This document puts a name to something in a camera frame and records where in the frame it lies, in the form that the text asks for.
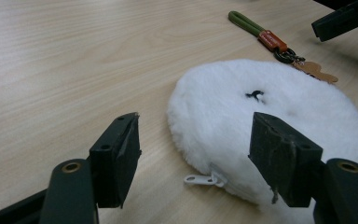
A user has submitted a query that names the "white fluffy zipper pouch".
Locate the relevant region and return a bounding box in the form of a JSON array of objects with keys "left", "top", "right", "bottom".
[{"left": 166, "top": 58, "right": 358, "bottom": 224}]

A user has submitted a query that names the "green strap keychain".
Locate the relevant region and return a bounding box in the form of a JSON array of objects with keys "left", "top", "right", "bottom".
[{"left": 227, "top": 10, "right": 339, "bottom": 84}]

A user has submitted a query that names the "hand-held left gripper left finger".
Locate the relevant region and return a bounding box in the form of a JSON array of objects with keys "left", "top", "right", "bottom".
[{"left": 89, "top": 112, "right": 143, "bottom": 209}]

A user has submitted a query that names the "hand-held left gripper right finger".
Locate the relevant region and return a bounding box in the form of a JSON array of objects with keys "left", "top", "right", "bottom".
[{"left": 248, "top": 111, "right": 324, "bottom": 208}]

